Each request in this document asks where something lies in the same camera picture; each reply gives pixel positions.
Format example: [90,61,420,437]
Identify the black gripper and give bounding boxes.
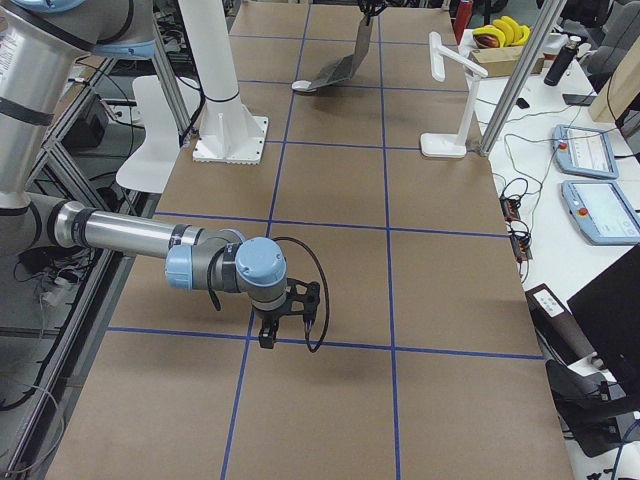
[357,0,386,15]
[253,278,320,349]

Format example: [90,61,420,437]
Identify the grey laptop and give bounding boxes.
[305,17,373,91]

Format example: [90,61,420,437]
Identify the white computer mouse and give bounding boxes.
[291,80,316,93]

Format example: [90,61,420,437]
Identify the white desk lamp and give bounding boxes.
[419,31,489,160]

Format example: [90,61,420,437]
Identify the cardboard box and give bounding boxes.
[469,46,524,78]

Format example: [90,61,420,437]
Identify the yellow toy bananas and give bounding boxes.
[472,16,531,48]

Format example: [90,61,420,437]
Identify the black bottle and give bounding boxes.
[544,36,582,86]

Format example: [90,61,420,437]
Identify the far blue teach pendant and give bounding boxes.
[552,124,619,179]

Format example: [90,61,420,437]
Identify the blue teach pendant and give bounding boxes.
[561,180,639,246]
[552,124,619,179]

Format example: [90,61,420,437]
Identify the near blue teach pendant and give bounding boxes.
[561,180,639,246]

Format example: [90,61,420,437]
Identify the black monitor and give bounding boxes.
[568,246,639,393]

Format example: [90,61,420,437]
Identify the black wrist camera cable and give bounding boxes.
[272,236,332,354]

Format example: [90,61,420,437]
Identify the aluminium frame post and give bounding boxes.
[479,0,567,157]

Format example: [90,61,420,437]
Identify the white camera mast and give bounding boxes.
[179,0,269,165]

